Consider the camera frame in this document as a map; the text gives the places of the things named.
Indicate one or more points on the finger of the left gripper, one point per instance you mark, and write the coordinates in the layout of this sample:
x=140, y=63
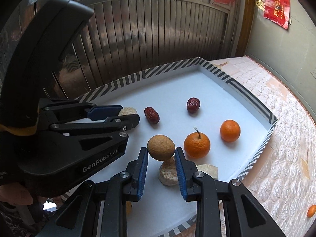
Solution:
x=71, y=110
x=110, y=125

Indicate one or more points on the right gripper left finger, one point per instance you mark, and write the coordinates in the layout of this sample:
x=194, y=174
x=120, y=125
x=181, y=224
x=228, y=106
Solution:
x=100, y=208

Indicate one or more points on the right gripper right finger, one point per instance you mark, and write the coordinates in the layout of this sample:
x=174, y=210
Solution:
x=243, y=214

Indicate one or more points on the small sugarcane piece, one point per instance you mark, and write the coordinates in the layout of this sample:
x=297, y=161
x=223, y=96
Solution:
x=127, y=111

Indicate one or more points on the large brown longan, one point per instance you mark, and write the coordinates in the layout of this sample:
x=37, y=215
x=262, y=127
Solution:
x=161, y=147

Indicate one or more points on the pale sugarcane chunk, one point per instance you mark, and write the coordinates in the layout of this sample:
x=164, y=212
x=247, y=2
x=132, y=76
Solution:
x=211, y=170

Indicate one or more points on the large sugarcane cylinder piece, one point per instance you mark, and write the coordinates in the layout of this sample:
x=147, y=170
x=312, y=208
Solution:
x=167, y=173

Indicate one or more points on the dark red jujube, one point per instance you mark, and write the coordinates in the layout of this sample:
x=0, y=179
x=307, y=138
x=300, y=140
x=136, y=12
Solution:
x=193, y=105

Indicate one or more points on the orange mandarin with stem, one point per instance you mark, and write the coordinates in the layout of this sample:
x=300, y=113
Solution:
x=197, y=144

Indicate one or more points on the orange mandarin smooth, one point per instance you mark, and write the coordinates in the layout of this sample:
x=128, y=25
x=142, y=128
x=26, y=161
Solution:
x=230, y=131

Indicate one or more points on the small brown longan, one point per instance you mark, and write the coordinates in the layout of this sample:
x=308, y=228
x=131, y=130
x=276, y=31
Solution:
x=128, y=207

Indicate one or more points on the person's left hand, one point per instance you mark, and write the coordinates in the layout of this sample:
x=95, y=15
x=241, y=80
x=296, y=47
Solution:
x=15, y=194

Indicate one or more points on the pink quilted bed cover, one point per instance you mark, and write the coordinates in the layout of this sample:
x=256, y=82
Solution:
x=283, y=178

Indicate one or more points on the striped white cardboard tray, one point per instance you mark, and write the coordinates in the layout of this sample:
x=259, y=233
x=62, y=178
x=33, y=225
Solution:
x=167, y=88

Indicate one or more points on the metal slatted door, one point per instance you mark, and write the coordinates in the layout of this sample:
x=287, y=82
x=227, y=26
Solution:
x=127, y=36

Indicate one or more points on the red wall poster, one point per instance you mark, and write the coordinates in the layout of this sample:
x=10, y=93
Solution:
x=277, y=11

